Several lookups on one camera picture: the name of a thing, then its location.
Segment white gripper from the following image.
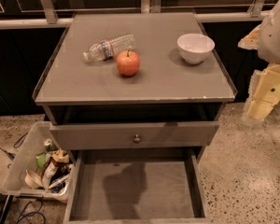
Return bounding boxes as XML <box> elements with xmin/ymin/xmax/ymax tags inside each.
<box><xmin>238</xmin><ymin>0</ymin><xmax>280</xmax><ymax>121</ymax></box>

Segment red apple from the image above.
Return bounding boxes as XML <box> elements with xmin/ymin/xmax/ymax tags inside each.
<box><xmin>116</xmin><ymin>50</ymin><xmax>140</xmax><ymax>77</ymax></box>

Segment grey top drawer with knob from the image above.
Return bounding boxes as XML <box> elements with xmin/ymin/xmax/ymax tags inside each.
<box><xmin>50</xmin><ymin>121</ymin><xmax>218</xmax><ymax>150</ymax></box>

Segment grey drawer cabinet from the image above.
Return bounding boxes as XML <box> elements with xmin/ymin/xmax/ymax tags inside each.
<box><xmin>34</xmin><ymin>13</ymin><xmax>236</xmax><ymax>224</ymax></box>

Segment open grey middle drawer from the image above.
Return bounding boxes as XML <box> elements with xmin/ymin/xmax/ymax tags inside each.
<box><xmin>63</xmin><ymin>147</ymin><xmax>211</xmax><ymax>224</ymax></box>

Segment white ceramic bowl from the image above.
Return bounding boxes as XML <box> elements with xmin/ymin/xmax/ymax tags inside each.
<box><xmin>177</xmin><ymin>34</ymin><xmax>215</xmax><ymax>64</ymax></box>

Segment clear plastic water bottle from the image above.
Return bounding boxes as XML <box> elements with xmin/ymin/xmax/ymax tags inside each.
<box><xmin>82</xmin><ymin>34</ymin><xmax>136</xmax><ymax>63</ymax></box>

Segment metal can in bin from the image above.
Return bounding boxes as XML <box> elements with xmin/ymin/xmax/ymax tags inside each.
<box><xmin>43</xmin><ymin>139</ymin><xmax>57</xmax><ymax>152</ymax></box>

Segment crumpled wrappers in bin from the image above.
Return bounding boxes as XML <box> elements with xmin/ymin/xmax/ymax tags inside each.
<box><xmin>40</xmin><ymin>148</ymin><xmax>70</xmax><ymax>190</ymax></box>

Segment clear plastic trash bin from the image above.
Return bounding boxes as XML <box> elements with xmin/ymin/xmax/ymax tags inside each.
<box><xmin>3</xmin><ymin>121</ymin><xmax>75</xmax><ymax>203</ymax></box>

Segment metal window railing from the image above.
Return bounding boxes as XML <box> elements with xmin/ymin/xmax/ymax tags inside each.
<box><xmin>0</xmin><ymin>0</ymin><xmax>278</xmax><ymax>30</ymax></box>

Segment white cup in bin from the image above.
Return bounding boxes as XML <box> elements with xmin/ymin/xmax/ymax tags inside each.
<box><xmin>24</xmin><ymin>170</ymin><xmax>43</xmax><ymax>189</ymax></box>

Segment black cable on floor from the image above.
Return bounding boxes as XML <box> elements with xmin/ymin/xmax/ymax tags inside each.
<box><xmin>0</xmin><ymin>132</ymin><xmax>29</xmax><ymax>170</ymax></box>

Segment blue cable on floor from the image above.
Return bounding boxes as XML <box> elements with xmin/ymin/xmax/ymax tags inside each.
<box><xmin>14</xmin><ymin>197</ymin><xmax>47</xmax><ymax>224</ymax></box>

